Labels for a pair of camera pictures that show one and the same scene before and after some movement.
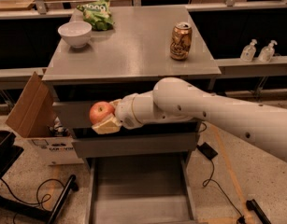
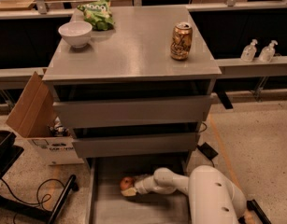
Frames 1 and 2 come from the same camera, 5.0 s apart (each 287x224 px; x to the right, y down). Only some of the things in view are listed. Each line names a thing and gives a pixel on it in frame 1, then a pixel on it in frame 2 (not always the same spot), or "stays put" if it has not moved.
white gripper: [125, 112] -> [142, 185]
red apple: [98, 110] -> [127, 183]
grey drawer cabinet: [102, 53] stays put
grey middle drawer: [86, 148] stays put
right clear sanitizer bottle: [267, 52] stays put
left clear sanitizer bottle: [249, 51] stays put
